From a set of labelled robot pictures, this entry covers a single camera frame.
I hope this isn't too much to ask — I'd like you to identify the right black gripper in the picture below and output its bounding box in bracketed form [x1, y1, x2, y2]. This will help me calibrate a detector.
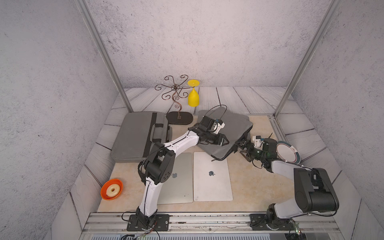
[235, 140, 267, 163]

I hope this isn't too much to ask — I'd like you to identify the white laptop yellow logo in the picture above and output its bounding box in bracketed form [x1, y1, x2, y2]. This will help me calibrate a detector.
[193, 152, 233, 202]

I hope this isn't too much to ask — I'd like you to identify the silver apple laptop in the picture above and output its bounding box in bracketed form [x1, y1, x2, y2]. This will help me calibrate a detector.
[158, 153, 193, 205]

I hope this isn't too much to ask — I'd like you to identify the grey zippered laptop bag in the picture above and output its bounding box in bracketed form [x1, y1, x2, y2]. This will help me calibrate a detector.
[111, 112, 172, 163]

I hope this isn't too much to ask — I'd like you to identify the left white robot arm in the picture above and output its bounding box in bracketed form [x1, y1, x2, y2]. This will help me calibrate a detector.
[136, 128, 230, 220]

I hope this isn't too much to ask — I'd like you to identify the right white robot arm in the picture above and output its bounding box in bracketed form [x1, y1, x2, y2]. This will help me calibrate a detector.
[236, 138, 340, 229]

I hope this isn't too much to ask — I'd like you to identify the white plate green rim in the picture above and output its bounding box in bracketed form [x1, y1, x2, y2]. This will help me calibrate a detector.
[277, 141, 301, 165]

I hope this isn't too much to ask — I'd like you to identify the yellow plastic wine glass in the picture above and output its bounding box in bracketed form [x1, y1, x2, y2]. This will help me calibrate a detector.
[188, 80, 200, 107]

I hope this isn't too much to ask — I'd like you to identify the orange round object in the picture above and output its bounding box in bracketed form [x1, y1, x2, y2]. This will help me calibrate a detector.
[100, 179, 123, 201]

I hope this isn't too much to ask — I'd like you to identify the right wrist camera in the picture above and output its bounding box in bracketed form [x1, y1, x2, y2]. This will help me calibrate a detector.
[252, 136, 264, 149]

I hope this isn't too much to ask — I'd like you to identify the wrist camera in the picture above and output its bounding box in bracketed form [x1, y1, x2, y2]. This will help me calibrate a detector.
[199, 116, 225, 134]
[252, 136, 264, 149]

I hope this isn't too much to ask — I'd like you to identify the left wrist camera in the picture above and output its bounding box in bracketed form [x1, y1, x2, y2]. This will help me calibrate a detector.
[199, 116, 225, 134]

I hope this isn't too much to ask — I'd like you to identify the copper wire stand dark base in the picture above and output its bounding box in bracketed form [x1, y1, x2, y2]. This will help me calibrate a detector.
[155, 75, 193, 125]

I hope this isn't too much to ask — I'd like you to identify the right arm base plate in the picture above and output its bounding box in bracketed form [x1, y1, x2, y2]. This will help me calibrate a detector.
[250, 214, 295, 231]

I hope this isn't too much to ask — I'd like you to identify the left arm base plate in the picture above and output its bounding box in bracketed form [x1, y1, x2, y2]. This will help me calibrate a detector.
[127, 213, 170, 232]

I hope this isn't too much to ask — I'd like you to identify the white ring in dish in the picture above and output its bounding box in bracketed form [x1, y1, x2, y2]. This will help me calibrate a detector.
[106, 184, 121, 198]

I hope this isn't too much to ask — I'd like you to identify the aluminium front rail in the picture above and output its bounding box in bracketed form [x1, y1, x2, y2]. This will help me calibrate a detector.
[80, 212, 344, 240]

